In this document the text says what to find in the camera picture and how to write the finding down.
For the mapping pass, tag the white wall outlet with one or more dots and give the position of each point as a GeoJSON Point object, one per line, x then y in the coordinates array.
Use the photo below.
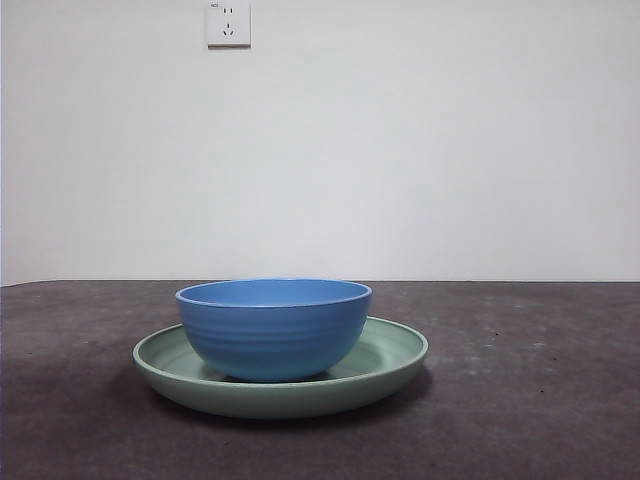
{"type": "Point", "coordinates": [229, 25]}

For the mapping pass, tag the green plate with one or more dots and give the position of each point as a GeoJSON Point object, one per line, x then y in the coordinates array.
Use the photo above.
{"type": "Point", "coordinates": [275, 402]}

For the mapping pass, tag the blue bowl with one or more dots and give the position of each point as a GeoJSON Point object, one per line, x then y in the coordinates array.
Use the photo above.
{"type": "Point", "coordinates": [275, 340]}

